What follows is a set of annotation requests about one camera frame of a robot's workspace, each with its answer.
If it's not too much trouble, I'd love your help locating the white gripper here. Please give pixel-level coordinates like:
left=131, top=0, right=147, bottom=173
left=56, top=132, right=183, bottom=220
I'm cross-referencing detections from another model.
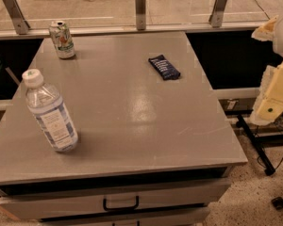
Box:
left=250, top=12, right=283, bottom=125

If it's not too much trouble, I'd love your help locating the clear plastic water bottle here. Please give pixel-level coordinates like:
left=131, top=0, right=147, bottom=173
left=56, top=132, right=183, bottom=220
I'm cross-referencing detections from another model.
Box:
left=22, top=69, right=78, bottom=153

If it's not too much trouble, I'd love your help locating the metal railing bar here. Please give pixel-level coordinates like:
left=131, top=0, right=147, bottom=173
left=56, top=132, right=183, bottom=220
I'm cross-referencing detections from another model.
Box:
left=0, top=21, right=265, bottom=40

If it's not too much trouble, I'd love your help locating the dark blue snack packet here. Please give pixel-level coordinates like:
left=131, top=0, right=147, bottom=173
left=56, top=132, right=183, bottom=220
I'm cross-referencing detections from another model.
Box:
left=148, top=55, right=181, bottom=80

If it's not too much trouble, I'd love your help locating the black stand leg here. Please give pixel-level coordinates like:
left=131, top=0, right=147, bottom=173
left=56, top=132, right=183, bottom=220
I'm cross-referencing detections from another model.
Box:
left=236, top=114, right=275, bottom=176

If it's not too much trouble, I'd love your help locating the black caster foot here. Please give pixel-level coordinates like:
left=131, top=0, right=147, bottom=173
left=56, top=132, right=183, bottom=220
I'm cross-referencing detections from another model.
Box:
left=272, top=197, right=283, bottom=210

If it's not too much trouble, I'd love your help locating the grey lower drawer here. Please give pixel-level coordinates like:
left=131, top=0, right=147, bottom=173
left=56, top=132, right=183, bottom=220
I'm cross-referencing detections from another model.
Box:
left=41, top=207, right=209, bottom=226

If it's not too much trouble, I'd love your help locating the grey drawer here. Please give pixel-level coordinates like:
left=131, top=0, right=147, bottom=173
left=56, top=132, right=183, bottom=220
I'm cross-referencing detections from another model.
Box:
left=41, top=207, right=209, bottom=226
left=0, top=178, right=230, bottom=219

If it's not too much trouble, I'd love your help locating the green white soda can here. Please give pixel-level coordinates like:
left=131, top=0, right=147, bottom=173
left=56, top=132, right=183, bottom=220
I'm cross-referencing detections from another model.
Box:
left=49, top=21, right=75, bottom=59

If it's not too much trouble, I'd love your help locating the grey upper drawer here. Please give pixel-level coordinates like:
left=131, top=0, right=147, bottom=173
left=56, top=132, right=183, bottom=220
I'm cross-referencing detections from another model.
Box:
left=0, top=178, right=230, bottom=219

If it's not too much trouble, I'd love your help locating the right metal railing bracket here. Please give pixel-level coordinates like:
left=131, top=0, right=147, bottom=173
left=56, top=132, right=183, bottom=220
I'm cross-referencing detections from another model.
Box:
left=208, top=0, right=227, bottom=27

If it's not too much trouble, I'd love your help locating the metal railing bracket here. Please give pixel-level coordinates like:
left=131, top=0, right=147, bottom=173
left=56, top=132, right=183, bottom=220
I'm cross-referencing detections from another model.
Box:
left=135, top=0, right=146, bottom=30
left=208, top=0, right=227, bottom=27
left=2, top=0, right=30, bottom=35

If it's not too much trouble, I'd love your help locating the black floor cable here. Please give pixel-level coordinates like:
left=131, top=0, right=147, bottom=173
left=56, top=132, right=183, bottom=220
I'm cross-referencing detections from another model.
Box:
left=257, top=153, right=283, bottom=171

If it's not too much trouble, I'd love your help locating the middle metal railing bracket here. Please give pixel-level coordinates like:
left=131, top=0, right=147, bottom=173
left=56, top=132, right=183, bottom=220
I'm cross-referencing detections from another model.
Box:
left=135, top=0, right=146, bottom=30

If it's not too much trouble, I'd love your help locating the black drawer handle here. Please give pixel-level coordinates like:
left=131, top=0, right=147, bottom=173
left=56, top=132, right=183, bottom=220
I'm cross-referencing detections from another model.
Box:
left=102, top=196, right=140, bottom=212

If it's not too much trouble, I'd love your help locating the left metal railing bracket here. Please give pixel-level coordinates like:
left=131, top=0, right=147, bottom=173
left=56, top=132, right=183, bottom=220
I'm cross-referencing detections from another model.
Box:
left=2, top=0, right=30, bottom=35

